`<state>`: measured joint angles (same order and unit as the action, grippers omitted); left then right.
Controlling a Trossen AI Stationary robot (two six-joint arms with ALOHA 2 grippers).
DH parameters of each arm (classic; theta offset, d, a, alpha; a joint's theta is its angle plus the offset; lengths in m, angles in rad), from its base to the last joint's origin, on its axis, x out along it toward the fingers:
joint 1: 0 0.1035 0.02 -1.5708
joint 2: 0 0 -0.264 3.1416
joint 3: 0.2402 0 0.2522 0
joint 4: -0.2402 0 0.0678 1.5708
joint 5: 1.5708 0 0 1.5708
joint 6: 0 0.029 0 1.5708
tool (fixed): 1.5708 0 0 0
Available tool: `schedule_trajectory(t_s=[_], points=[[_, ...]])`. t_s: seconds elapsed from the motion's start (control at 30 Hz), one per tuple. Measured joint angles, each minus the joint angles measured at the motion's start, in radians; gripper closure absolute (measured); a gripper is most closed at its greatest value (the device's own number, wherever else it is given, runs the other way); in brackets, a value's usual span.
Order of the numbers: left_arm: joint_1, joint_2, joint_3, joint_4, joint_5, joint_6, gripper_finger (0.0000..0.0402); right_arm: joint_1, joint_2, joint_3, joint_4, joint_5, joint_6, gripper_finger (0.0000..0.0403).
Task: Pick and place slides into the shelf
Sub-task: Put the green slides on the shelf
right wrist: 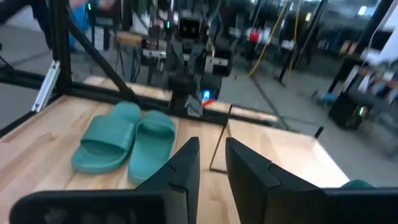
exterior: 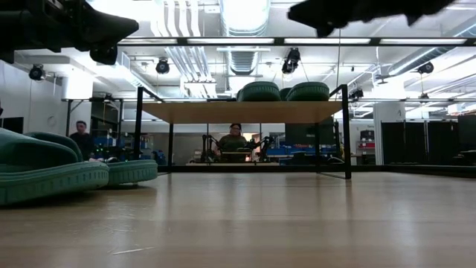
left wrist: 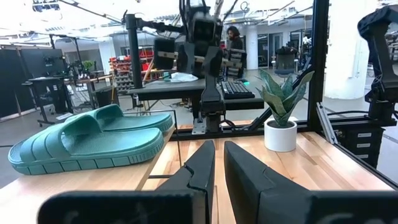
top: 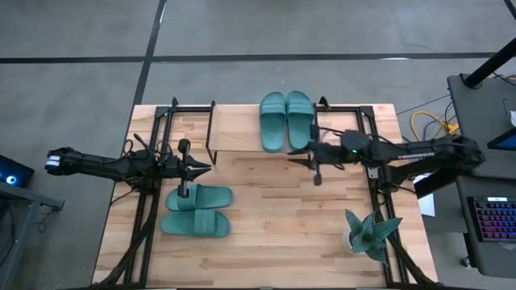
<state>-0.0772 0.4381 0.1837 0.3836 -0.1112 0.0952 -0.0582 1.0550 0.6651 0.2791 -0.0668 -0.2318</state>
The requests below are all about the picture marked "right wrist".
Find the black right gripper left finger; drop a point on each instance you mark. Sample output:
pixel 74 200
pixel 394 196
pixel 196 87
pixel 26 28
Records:
pixel 174 205

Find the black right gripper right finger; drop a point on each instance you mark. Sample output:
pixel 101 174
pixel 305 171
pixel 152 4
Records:
pixel 273 202

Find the green rubber slide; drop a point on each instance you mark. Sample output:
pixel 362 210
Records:
pixel 357 184
pixel 105 140
pixel 152 146

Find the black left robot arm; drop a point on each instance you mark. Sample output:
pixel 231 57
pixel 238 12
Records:
pixel 180 87

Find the wooden shelf with black legs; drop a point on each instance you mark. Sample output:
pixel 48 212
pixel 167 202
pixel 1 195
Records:
pixel 280 155

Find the wooden workbench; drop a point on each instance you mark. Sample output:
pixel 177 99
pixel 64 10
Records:
pixel 129 39

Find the red cup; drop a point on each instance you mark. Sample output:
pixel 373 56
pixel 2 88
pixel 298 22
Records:
pixel 254 35

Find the person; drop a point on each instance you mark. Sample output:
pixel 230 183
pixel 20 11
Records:
pixel 81 18

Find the black computer tower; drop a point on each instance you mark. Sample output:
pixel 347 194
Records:
pixel 348 112

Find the silver aluminium bar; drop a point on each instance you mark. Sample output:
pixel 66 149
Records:
pixel 46 87

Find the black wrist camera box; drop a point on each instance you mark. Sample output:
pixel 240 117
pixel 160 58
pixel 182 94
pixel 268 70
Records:
pixel 189 28

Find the black metal rig frame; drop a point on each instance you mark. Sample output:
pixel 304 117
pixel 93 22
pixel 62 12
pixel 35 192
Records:
pixel 60 46

